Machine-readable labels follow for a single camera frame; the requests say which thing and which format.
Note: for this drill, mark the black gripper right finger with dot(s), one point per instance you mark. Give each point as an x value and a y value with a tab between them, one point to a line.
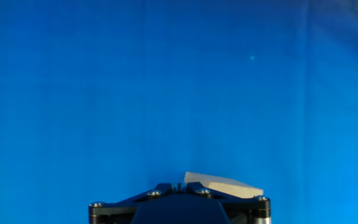
247	210

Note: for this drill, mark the blue mountain print cloth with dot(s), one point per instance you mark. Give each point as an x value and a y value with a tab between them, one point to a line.
104	93

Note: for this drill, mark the small wooden block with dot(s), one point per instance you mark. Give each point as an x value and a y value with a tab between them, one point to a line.
228	186

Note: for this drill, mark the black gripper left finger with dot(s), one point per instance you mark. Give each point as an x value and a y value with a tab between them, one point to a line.
113	211

